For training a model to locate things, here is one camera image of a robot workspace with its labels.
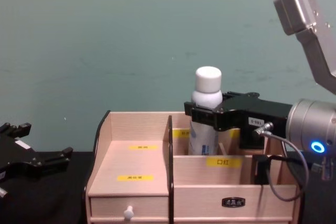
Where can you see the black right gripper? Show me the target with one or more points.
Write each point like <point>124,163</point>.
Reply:
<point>267,111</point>

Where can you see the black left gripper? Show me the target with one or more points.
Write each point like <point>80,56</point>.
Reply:
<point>13,153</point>

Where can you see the white plastic bottle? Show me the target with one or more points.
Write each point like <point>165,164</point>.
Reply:
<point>207,95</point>

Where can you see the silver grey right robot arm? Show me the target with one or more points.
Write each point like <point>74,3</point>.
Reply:
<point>305,119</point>

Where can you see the black table cloth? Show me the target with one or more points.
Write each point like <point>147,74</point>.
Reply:
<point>50,197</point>

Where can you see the pale wooden desk organizer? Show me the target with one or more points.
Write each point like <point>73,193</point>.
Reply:
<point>215,190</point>

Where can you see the pale wooden drawer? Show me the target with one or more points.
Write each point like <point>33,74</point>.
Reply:
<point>110,207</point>

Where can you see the white drawer knob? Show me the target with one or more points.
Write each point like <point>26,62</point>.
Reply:
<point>128,213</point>

